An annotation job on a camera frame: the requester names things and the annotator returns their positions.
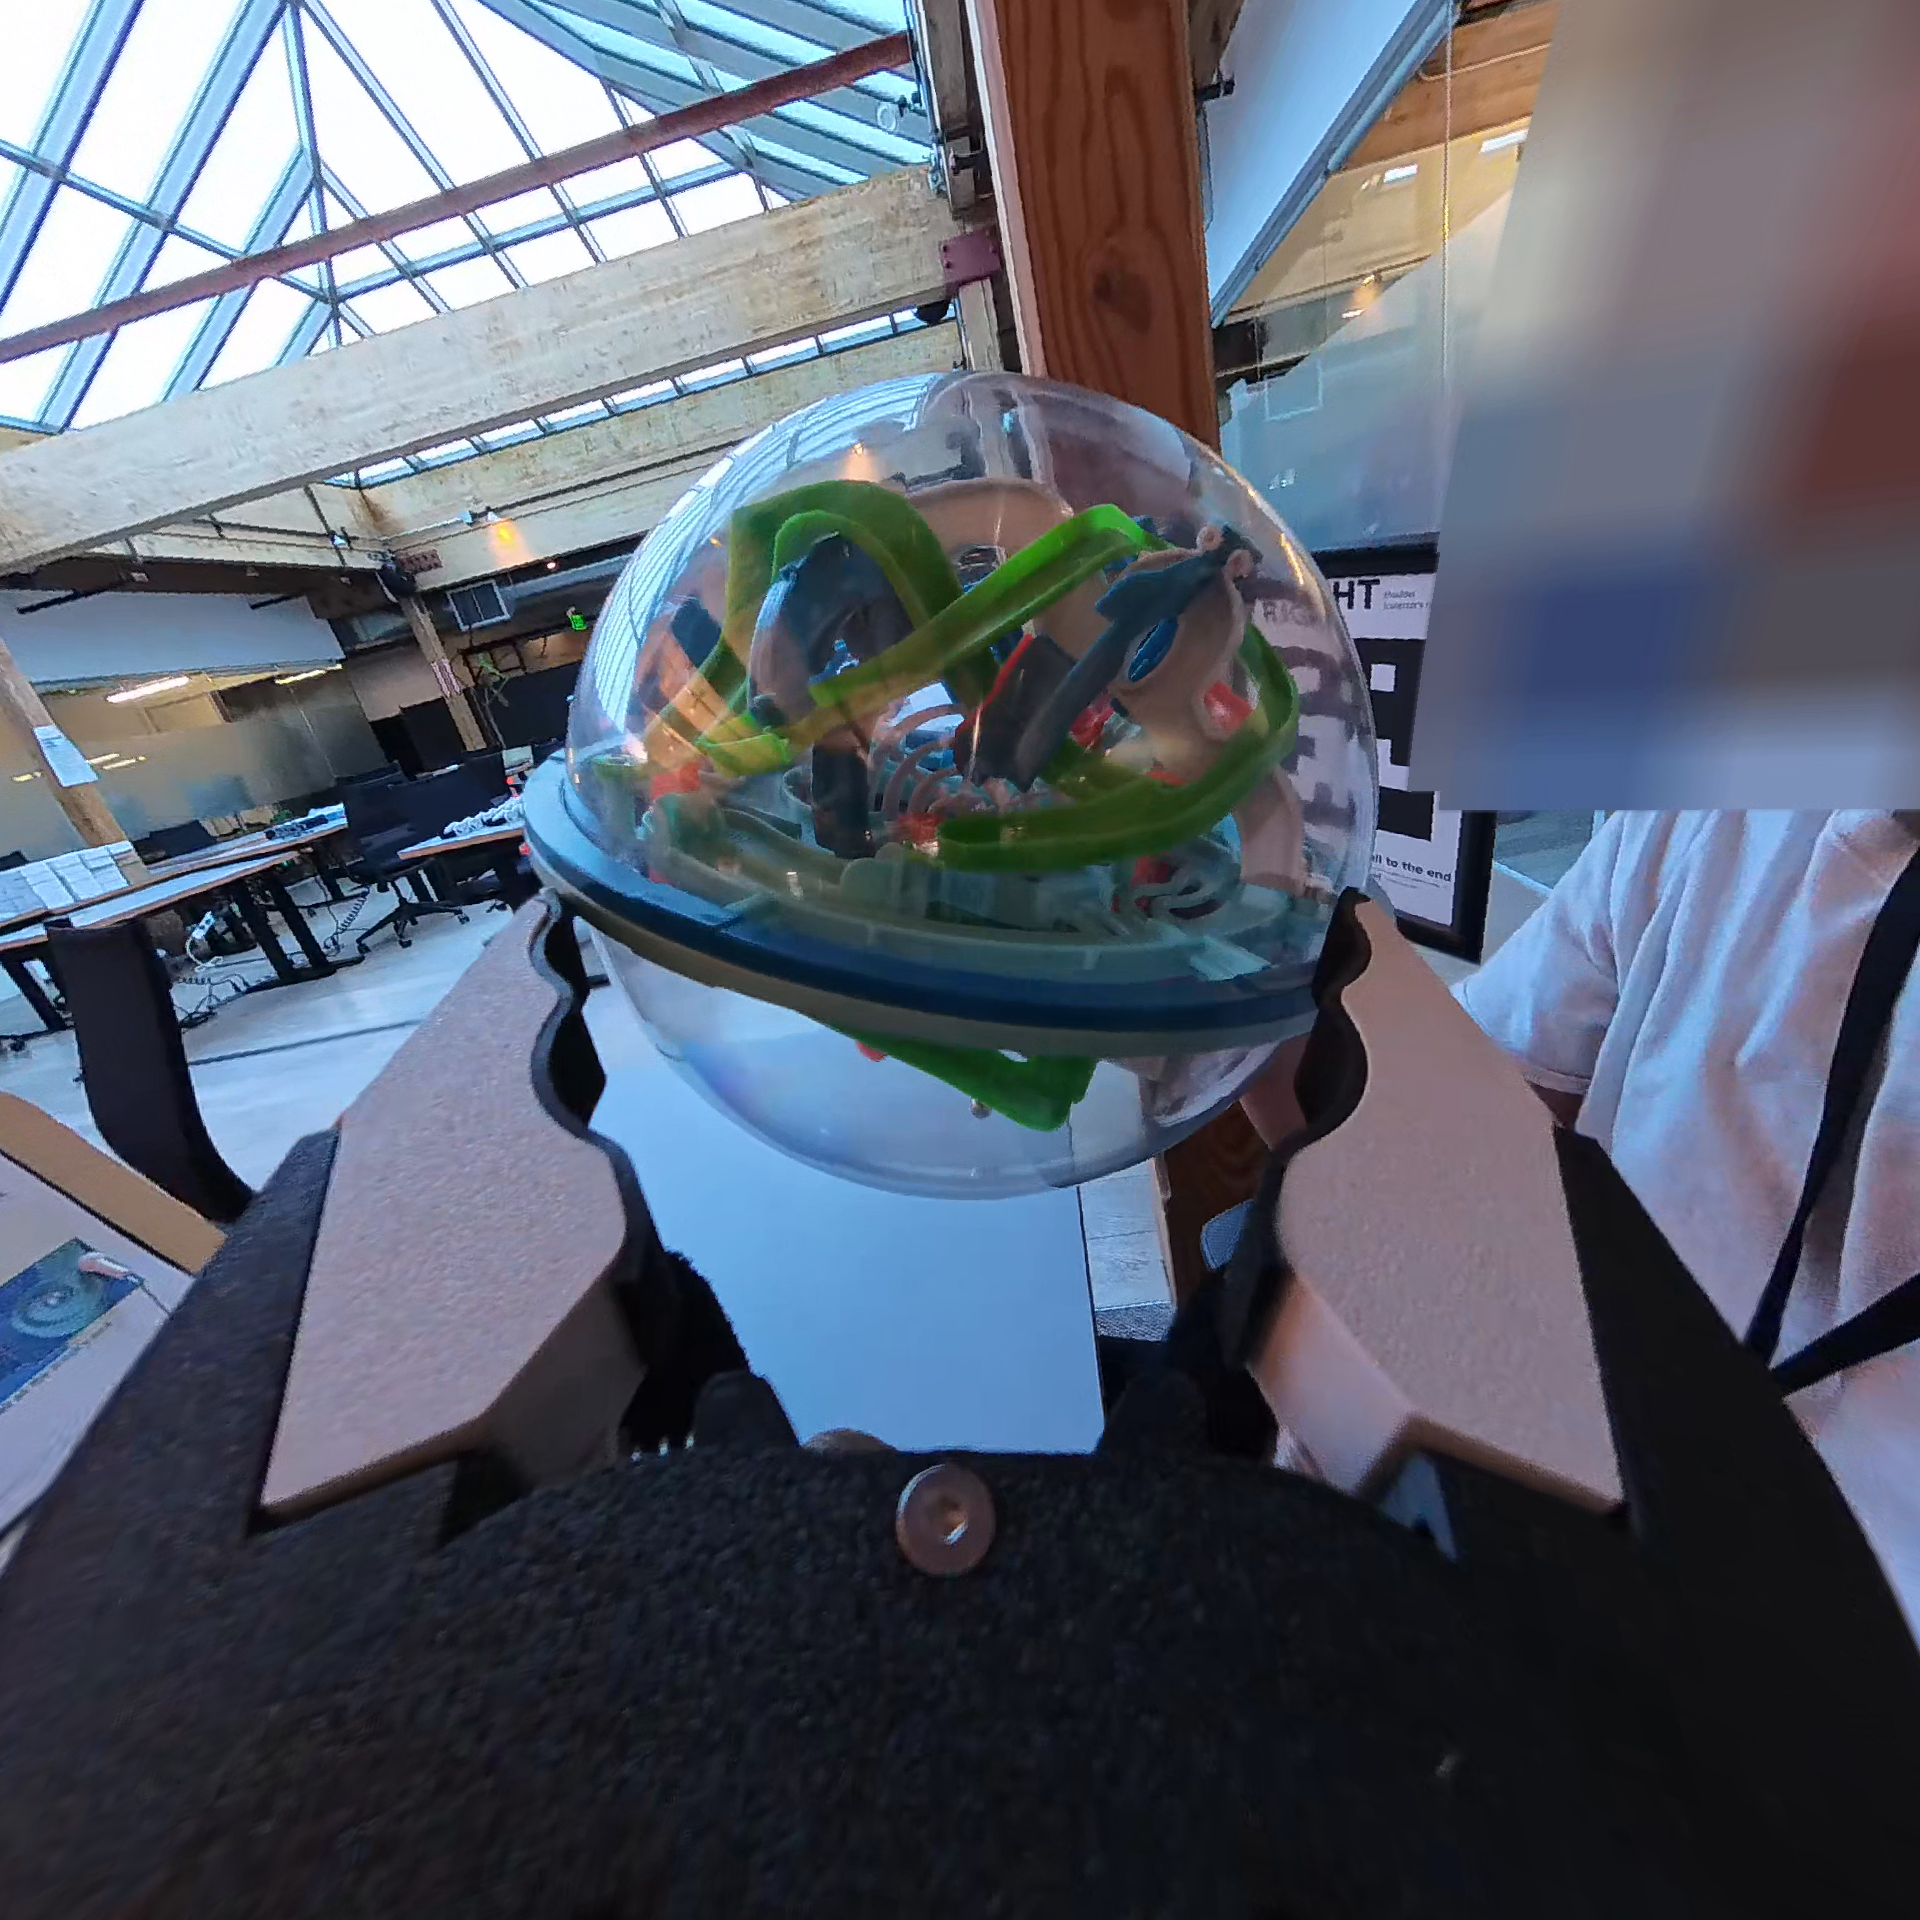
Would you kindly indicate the wooden roof beam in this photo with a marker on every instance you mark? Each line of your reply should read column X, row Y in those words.
column 450, row 374

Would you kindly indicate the printed instruction sheet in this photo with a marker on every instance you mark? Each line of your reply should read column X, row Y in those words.
column 60, row 1312

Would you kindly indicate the black office chair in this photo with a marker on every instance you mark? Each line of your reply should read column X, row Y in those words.
column 398, row 841

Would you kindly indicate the glass skylight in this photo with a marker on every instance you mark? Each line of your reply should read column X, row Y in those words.
column 150, row 151

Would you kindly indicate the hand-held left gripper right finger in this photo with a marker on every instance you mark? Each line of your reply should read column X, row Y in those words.
column 1441, row 1244

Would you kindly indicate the row of office desks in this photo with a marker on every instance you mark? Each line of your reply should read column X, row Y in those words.
column 135, row 1034

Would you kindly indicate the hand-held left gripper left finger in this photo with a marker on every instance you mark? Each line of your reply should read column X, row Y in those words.
column 450, row 1201

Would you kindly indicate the clear plastic maze ball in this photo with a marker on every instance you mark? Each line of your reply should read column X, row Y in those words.
column 944, row 780

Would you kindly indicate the red ceiling pipe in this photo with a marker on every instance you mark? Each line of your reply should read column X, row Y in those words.
column 450, row 188

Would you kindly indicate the wooden post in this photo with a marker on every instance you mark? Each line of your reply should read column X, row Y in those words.
column 1094, row 194

